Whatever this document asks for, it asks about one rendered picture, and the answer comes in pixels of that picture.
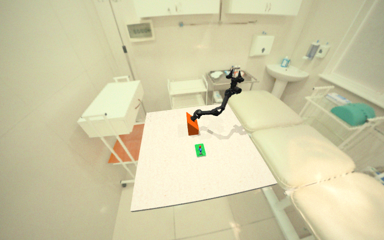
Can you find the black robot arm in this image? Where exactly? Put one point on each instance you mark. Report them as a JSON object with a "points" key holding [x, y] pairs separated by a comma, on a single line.
{"points": [[228, 93]]}

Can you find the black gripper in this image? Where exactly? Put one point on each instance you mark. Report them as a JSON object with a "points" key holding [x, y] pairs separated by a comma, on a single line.
{"points": [[233, 79]]}

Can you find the green circuit board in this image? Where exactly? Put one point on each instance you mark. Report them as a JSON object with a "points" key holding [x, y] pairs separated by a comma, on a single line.
{"points": [[200, 150]]}

